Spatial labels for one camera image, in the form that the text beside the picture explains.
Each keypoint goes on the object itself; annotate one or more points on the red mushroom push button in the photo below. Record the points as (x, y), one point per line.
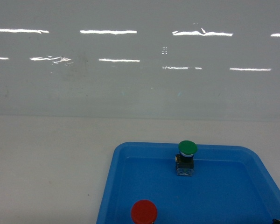
(144, 212)

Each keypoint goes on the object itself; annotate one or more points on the green mushroom push button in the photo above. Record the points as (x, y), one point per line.
(184, 160)

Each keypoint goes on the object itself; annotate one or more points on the blue plastic tray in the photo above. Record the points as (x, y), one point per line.
(230, 185)

